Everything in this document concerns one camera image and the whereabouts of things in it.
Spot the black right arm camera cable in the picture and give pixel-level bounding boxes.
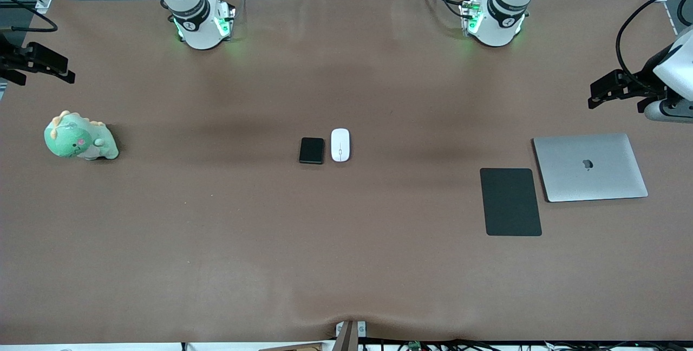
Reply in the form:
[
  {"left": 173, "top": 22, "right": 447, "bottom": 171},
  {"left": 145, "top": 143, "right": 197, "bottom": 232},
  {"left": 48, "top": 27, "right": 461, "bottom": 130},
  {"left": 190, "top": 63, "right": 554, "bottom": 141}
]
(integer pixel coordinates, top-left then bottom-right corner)
[{"left": 0, "top": 0, "right": 59, "bottom": 34}]

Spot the brown camera mount post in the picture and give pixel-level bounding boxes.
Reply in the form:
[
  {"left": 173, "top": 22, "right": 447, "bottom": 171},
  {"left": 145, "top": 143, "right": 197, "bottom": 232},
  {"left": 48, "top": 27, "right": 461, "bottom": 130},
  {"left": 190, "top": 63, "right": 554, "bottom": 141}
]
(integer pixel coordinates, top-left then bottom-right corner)
[{"left": 335, "top": 320, "right": 368, "bottom": 351}]

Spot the green dinosaur plush toy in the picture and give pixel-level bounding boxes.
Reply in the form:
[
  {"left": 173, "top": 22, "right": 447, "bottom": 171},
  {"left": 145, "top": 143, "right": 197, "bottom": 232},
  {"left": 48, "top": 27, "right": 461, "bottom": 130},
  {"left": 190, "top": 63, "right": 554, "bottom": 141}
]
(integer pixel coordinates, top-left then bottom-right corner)
[{"left": 44, "top": 110, "right": 120, "bottom": 161}]

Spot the black mouse pad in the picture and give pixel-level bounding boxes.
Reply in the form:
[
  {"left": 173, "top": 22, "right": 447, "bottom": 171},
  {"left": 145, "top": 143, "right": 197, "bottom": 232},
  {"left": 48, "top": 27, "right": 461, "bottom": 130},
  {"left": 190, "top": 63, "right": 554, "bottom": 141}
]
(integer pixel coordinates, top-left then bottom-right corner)
[{"left": 480, "top": 167, "right": 542, "bottom": 237}]

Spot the small black phone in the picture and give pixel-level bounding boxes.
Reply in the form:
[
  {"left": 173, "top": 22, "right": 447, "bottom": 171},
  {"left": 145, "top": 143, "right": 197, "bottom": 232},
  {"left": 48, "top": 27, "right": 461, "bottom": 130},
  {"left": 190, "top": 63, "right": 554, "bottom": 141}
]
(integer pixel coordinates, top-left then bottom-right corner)
[{"left": 299, "top": 137, "right": 326, "bottom": 165}]

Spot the white computer mouse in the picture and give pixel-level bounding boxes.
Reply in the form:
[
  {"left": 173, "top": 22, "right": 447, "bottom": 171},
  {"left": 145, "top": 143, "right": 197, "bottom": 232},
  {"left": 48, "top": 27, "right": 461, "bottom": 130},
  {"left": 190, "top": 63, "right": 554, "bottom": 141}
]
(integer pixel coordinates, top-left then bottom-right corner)
[{"left": 331, "top": 128, "right": 351, "bottom": 163}]

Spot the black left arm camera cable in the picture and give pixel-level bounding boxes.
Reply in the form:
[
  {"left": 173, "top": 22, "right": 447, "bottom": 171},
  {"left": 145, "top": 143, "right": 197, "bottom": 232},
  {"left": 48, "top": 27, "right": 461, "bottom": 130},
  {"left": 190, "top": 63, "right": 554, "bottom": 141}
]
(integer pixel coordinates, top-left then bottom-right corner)
[{"left": 615, "top": 0, "right": 693, "bottom": 92}]

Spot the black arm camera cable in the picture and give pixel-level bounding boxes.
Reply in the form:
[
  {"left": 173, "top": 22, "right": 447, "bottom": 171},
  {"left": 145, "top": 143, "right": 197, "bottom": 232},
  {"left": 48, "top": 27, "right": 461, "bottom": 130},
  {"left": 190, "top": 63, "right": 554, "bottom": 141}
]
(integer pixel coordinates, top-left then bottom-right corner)
[
  {"left": 0, "top": 0, "right": 59, "bottom": 34},
  {"left": 615, "top": 0, "right": 693, "bottom": 92}
]

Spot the brown table cover mat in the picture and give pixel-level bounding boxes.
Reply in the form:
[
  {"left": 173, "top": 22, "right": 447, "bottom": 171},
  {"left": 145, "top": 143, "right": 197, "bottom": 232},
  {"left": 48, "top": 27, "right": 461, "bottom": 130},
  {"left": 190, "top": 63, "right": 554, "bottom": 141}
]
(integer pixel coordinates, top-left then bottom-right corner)
[{"left": 0, "top": 0, "right": 693, "bottom": 344}]

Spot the silver closed laptop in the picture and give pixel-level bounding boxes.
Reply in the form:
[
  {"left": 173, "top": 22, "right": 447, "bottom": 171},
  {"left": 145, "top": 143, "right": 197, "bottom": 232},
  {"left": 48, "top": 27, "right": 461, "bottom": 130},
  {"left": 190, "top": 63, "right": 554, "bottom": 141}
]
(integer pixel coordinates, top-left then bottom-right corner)
[{"left": 532, "top": 133, "right": 649, "bottom": 203}]

